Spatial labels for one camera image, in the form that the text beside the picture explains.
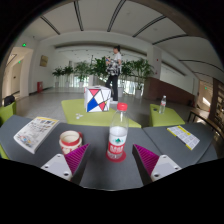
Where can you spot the lime green armchair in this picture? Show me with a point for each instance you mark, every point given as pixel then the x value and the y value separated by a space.
pixel 6 115

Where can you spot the framed wall picture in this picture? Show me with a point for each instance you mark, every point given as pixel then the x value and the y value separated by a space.
pixel 43 61

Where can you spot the white red blue cube box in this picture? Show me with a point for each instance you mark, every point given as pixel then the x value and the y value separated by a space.
pixel 96 99

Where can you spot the flat round red coaster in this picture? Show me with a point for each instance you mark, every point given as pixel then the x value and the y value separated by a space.
pixel 115 160

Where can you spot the brown reception counter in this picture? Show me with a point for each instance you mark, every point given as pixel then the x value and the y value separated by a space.
pixel 170 91

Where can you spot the wooden shelf unit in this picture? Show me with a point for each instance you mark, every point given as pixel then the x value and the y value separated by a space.
pixel 218 100

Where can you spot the small clear water bottle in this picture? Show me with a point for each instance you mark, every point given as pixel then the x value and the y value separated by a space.
pixel 162 106

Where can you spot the printed white newspaper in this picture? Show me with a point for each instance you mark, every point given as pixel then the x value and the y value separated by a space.
pixel 35 133

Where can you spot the dark framed bench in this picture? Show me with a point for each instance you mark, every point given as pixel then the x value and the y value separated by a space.
pixel 203 116

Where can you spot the large lime green table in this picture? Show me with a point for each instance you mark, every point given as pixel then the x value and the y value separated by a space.
pixel 93 118

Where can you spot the red fire cabinet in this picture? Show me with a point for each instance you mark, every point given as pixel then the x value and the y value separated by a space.
pixel 39 87

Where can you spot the potted green plants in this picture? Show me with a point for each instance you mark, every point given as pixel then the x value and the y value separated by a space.
pixel 83 70

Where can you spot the yellow and white leaflet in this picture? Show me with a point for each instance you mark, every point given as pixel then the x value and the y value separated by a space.
pixel 184 136

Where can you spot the person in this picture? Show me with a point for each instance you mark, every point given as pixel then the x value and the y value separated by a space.
pixel 114 76

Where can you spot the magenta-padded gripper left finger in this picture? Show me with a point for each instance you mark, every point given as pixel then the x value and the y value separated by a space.
pixel 58 165

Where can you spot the small lime green table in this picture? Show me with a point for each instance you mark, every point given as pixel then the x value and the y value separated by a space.
pixel 166 119

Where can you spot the clear red-capped water bottle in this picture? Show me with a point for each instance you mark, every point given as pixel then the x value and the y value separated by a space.
pixel 117 136

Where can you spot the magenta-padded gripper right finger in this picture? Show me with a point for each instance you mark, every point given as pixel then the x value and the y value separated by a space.
pixel 163 165

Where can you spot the red and white cup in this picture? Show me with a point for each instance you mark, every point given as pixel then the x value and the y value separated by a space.
pixel 70 141

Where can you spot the green exit sign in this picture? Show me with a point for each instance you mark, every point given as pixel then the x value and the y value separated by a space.
pixel 24 45

